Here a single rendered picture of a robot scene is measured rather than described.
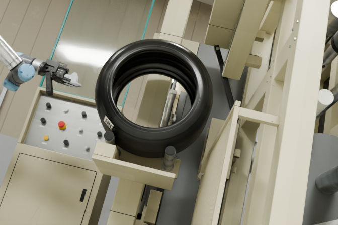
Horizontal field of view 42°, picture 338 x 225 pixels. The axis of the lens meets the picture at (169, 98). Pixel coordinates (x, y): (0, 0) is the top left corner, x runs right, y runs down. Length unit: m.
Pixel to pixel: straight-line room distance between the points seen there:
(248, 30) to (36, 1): 3.79
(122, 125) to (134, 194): 0.45
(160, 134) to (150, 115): 0.43
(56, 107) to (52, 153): 0.31
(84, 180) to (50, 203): 0.23
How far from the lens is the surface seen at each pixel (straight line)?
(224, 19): 2.28
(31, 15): 5.50
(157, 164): 2.28
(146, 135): 1.95
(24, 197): 2.71
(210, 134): 2.29
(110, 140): 1.97
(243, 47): 2.24
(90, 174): 2.65
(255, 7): 2.07
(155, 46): 2.11
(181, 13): 2.64
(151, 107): 2.39
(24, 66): 2.08
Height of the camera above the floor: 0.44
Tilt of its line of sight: 20 degrees up
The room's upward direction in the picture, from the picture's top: 14 degrees clockwise
